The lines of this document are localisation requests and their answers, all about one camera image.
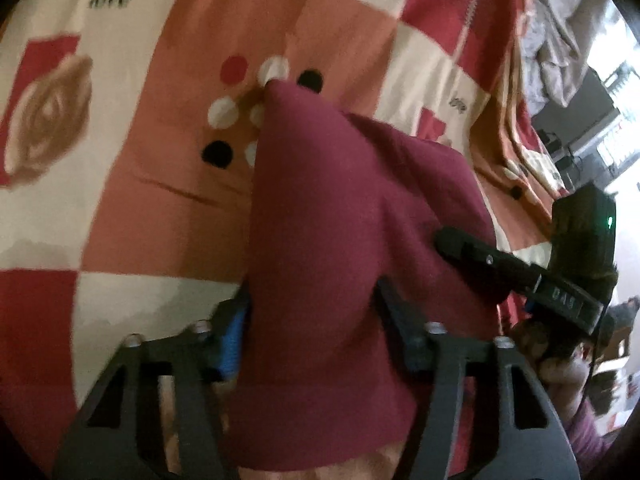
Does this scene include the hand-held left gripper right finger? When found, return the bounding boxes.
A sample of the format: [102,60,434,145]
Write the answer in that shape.
[375,277,583,480]

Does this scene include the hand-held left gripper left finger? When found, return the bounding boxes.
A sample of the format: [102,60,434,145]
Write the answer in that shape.
[52,287,251,480]

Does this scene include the person's right hand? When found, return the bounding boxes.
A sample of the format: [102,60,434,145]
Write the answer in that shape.
[512,310,598,411]

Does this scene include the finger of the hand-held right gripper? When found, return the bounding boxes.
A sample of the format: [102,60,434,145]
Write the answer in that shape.
[434,226,543,303]

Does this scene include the maroon t-shirt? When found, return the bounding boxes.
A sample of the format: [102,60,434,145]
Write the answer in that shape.
[222,80,506,473]

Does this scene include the dark furniture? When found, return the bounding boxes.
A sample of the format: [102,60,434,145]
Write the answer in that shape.
[532,67,618,166]

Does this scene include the red checked printed bedsheet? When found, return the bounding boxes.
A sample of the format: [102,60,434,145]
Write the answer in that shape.
[0,0,576,480]

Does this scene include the crumpled grey cloth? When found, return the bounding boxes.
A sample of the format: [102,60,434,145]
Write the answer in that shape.
[520,0,608,108]

